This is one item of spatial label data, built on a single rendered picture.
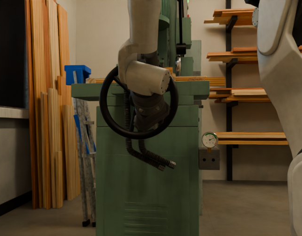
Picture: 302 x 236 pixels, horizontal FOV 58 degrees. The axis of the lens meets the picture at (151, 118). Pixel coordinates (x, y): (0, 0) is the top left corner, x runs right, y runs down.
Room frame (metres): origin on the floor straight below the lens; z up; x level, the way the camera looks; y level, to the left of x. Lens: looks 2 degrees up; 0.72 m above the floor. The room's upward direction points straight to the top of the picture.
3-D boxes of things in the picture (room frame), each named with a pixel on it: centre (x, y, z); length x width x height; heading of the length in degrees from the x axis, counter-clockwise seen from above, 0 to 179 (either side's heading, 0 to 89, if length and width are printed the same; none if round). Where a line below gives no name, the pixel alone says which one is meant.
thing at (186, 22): (1.50, -0.18, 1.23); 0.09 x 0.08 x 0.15; 172
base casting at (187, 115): (1.43, -0.02, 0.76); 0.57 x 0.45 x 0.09; 172
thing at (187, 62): (1.47, -0.18, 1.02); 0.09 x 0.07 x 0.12; 82
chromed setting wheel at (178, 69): (1.42, -0.14, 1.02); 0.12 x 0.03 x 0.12; 172
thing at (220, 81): (1.31, -0.04, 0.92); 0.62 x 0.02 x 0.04; 82
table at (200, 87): (1.21, 0.05, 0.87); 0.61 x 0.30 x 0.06; 82
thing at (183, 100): (1.25, 0.01, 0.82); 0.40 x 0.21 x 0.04; 82
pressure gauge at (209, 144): (1.07, -0.23, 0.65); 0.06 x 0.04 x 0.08; 82
